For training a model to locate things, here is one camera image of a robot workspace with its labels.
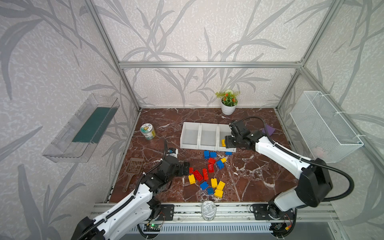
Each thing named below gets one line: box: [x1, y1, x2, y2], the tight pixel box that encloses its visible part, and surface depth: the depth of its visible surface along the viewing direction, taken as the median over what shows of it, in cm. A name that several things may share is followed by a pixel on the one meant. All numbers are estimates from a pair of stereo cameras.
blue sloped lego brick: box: [216, 160, 225, 170], surface depth 90 cm
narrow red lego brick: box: [202, 168, 209, 181], surface depth 86 cm
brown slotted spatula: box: [123, 157, 144, 193], surface depth 91 cm
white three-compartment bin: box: [180, 122, 237, 152], surface depth 101 cm
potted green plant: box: [215, 89, 240, 116], surface depth 110 cm
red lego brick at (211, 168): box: [207, 163, 215, 173], surface depth 90 cm
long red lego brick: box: [193, 169, 204, 182], surface depth 86 cm
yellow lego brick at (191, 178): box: [188, 174, 196, 185], surface depth 84 cm
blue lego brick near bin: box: [203, 150, 210, 159], surface depth 93 cm
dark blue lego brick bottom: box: [207, 187, 215, 195], surface depth 81 cm
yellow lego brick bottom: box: [214, 189, 224, 199], surface depth 80 cm
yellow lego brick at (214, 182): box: [211, 178, 218, 188], surface depth 82 cm
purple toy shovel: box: [262, 124, 276, 136], surface depth 110 cm
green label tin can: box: [140, 123, 156, 140], surface depth 101 cm
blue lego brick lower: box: [200, 181, 209, 190], surface depth 84 cm
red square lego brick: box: [208, 157, 216, 165], surface depth 93 cm
